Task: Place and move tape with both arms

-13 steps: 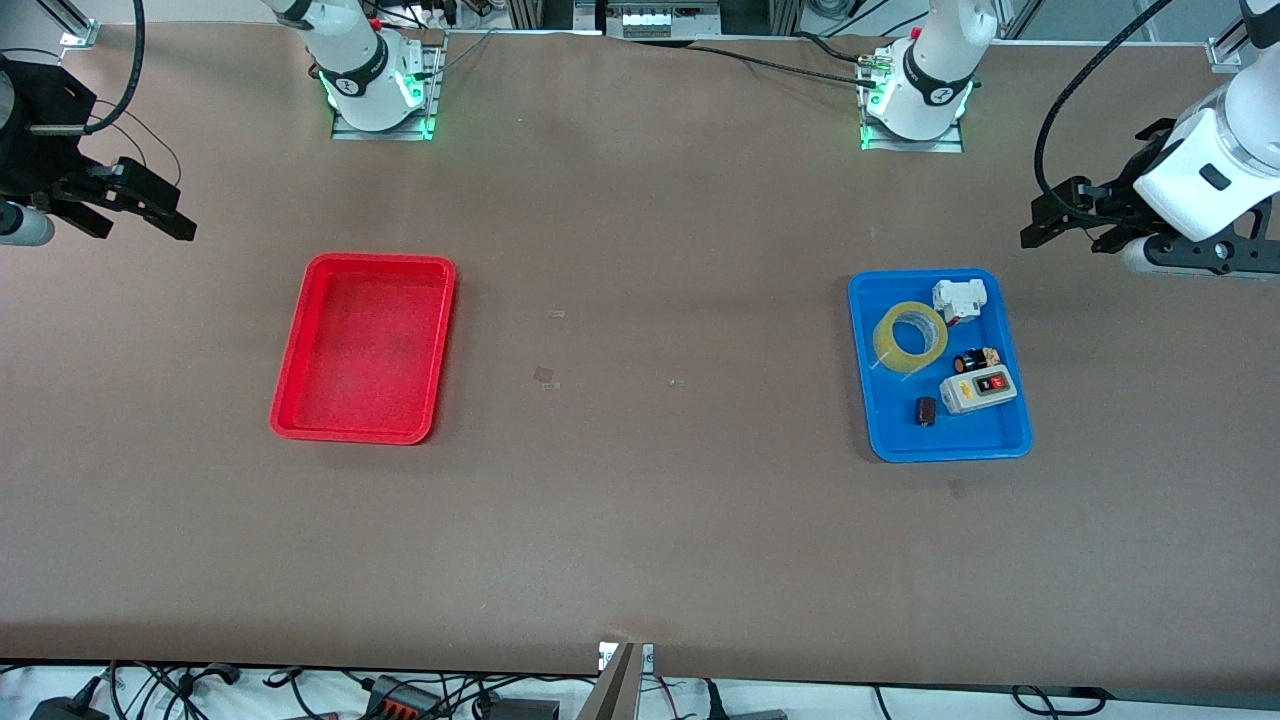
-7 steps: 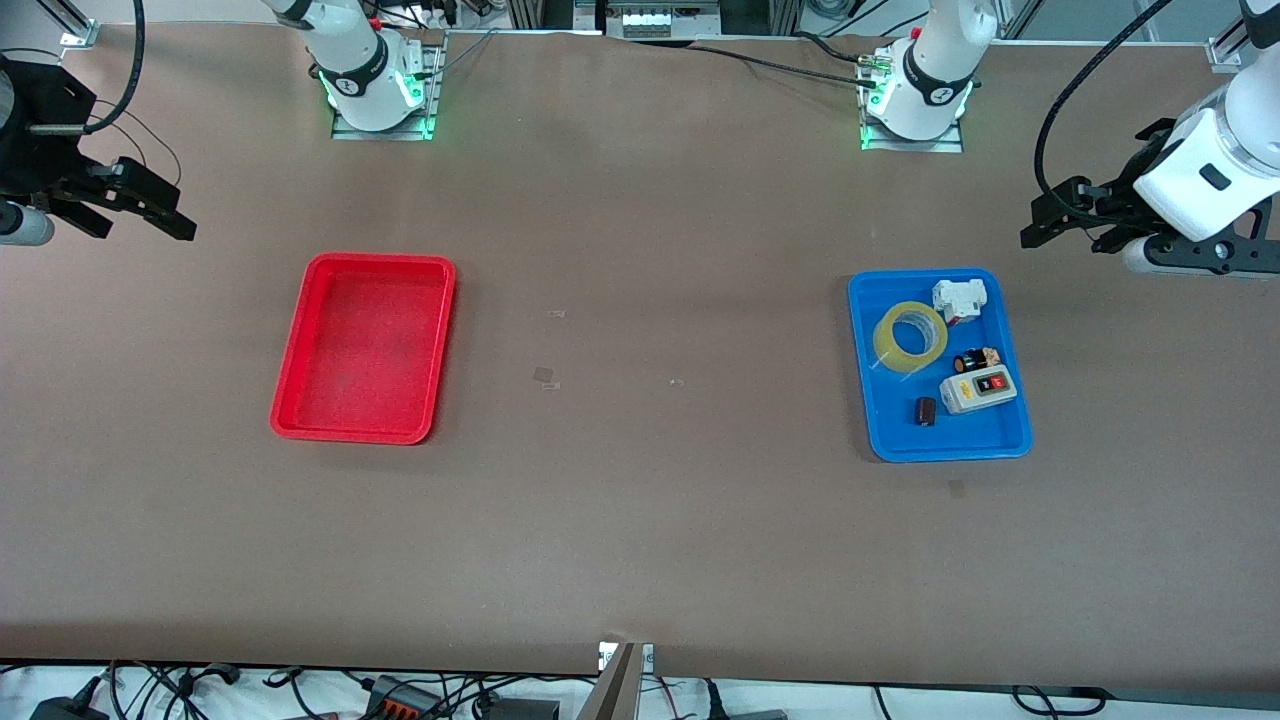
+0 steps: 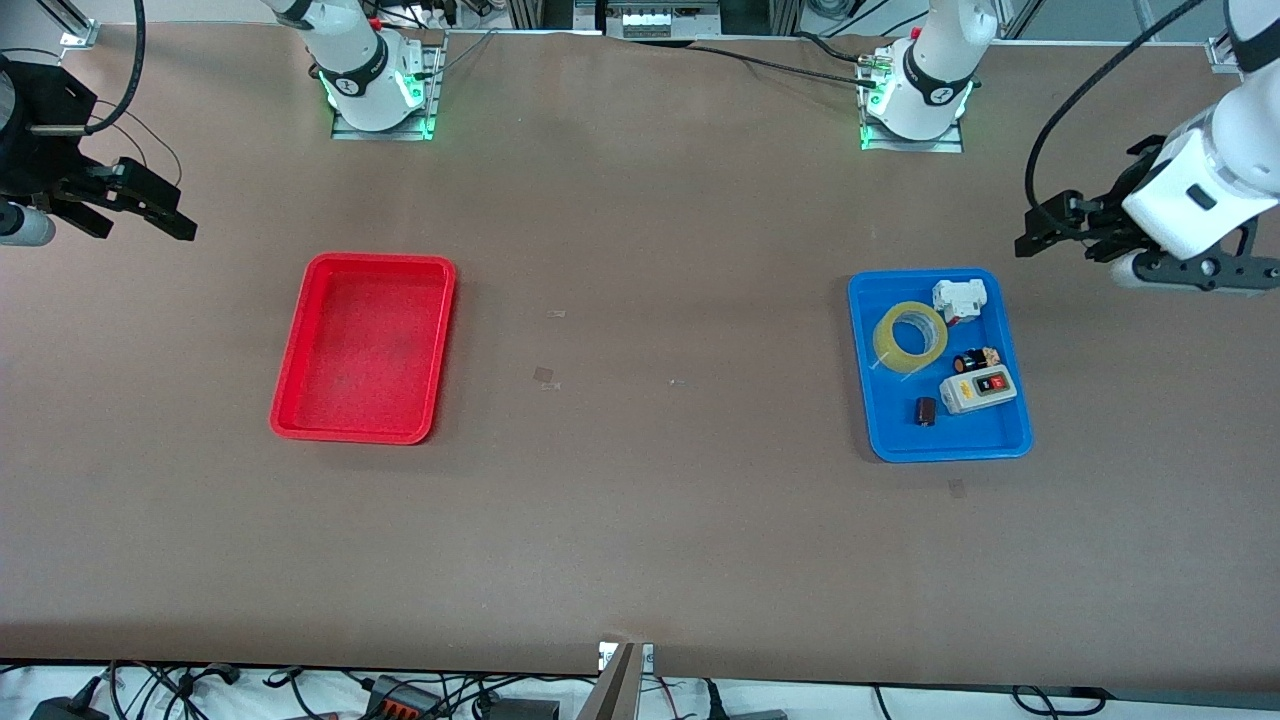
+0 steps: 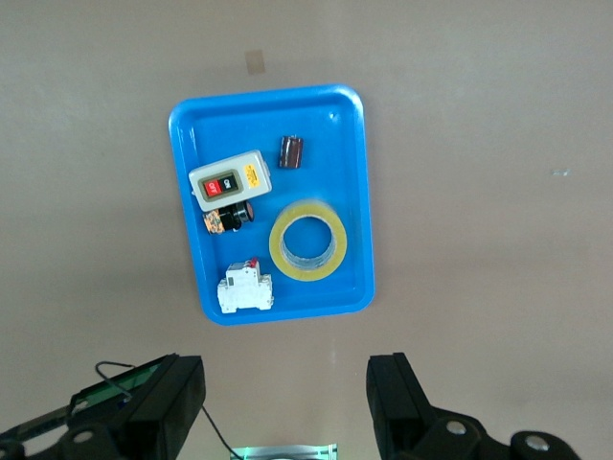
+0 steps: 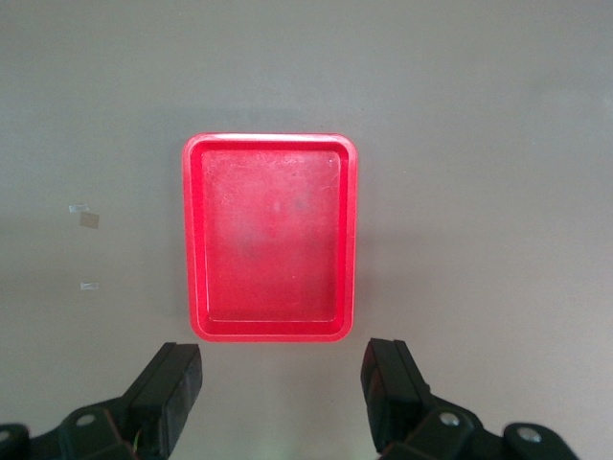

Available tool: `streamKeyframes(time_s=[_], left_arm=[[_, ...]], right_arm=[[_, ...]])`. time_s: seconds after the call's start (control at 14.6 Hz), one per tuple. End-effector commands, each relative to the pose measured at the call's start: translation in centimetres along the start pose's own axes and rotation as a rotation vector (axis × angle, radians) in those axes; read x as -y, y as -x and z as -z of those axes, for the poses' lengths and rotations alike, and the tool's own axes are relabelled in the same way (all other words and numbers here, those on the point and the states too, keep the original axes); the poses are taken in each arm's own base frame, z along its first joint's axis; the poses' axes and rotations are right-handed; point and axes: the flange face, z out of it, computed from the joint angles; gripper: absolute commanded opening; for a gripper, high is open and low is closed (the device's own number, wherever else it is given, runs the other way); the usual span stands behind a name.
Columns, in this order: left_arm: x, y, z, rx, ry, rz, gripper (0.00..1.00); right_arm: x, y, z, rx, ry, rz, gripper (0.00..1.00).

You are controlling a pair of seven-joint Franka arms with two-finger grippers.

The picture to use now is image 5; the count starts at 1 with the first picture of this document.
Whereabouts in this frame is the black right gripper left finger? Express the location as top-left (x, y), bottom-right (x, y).
top-left (0, 341), bottom-right (204, 460)

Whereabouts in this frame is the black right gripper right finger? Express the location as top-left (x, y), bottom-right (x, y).
top-left (360, 337), bottom-right (583, 460)

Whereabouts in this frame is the red plastic tray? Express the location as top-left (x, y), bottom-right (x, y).
top-left (181, 131), bottom-right (360, 344)

